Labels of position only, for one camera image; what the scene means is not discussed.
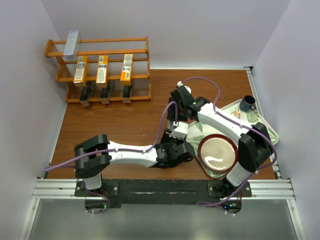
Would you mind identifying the red rimmed cream plate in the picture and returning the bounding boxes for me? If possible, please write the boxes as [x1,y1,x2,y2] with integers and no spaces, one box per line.
[197,133,238,173]

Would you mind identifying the orange wooden three-tier shelf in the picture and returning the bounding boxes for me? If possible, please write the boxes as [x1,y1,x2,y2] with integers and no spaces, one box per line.
[44,36,152,104]

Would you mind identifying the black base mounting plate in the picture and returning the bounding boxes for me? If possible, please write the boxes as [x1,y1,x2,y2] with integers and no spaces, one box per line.
[74,179,252,210]

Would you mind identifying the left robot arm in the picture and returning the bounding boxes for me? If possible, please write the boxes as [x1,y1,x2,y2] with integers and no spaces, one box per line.
[74,128,195,196]

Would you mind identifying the orange toothpaste box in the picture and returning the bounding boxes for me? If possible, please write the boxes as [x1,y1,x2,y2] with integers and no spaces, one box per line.
[95,55,109,88]

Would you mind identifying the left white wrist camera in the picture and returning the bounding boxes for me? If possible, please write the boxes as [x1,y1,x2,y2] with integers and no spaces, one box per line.
[169,121,189,139]

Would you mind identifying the black toothpaste box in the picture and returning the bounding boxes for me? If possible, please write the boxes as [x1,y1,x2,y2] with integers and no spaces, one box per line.
[122,85,133,104]
[79,86,95,107]
[100,82,113,105]

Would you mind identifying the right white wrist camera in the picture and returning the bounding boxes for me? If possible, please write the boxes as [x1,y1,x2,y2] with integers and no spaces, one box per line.
[176,81,192,94]

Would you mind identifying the silver gold R&O toothpaste box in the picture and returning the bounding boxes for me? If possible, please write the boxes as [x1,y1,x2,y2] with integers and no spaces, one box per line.
[120,54,134,86]

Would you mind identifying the leaf patterned white tray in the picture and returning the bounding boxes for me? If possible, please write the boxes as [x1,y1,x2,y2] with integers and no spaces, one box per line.
[186,98,280,179]

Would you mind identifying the aluminium frame rail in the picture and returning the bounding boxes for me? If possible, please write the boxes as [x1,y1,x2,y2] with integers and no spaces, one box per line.
[19,179,307,240]

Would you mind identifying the dark blue mug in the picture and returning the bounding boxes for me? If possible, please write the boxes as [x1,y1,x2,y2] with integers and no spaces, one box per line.
[239,95,257,112]

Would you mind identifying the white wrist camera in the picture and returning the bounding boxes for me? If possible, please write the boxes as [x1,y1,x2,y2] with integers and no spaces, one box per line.
[176,81,192,94]
[169,121,189,139]

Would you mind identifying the yellow toothpaste box with barcode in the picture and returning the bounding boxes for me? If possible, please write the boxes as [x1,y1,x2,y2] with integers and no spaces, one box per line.
[73,55,89,87]

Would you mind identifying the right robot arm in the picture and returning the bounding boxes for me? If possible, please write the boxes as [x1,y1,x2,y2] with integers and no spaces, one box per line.
[170,85,277,198]

